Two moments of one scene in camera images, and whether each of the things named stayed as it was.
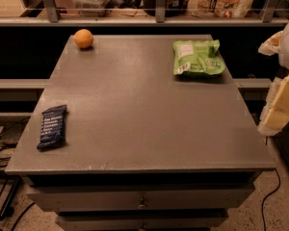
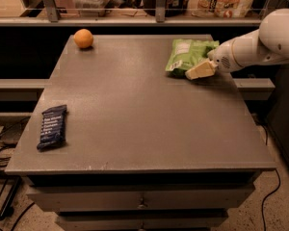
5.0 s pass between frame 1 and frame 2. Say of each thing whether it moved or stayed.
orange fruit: stayed
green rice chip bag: moved
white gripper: moved
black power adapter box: stayed
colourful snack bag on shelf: stayed
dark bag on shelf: stayed
